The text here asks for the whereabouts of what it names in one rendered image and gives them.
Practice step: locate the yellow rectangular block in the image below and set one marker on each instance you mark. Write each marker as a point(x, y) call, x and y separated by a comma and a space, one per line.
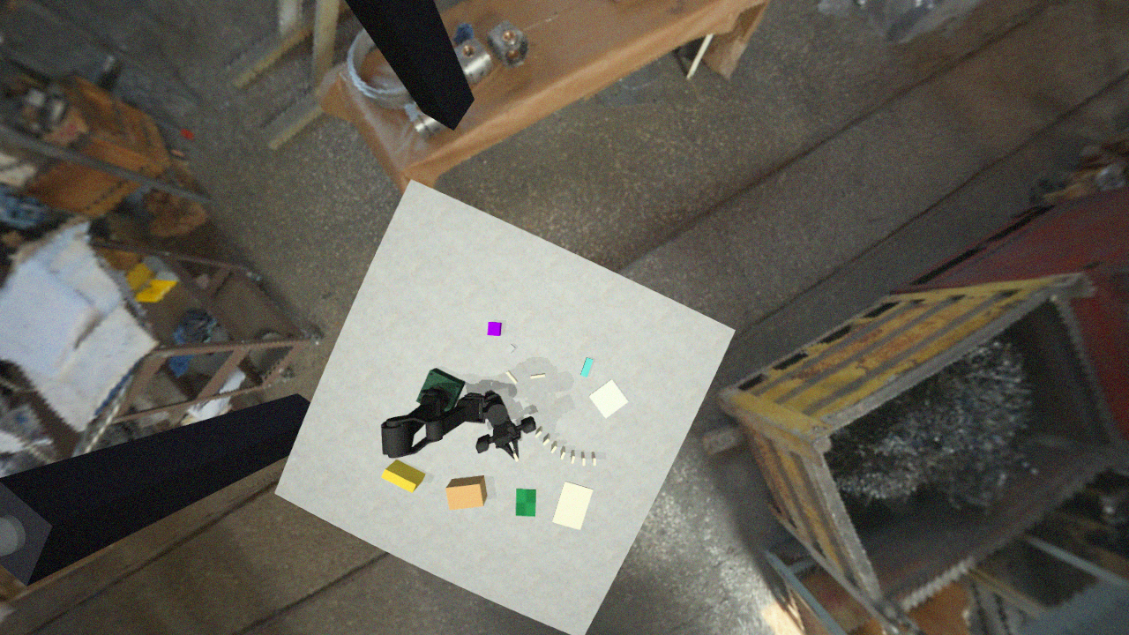
point(403, 475)

